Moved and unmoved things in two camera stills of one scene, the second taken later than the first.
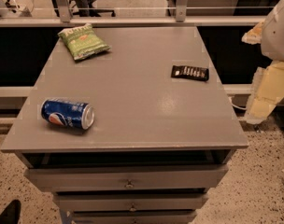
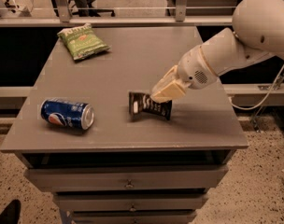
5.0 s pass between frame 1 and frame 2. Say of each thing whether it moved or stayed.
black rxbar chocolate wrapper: moved
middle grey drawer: stayed
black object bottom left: stayed
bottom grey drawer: stayed
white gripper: moved
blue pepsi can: stayed
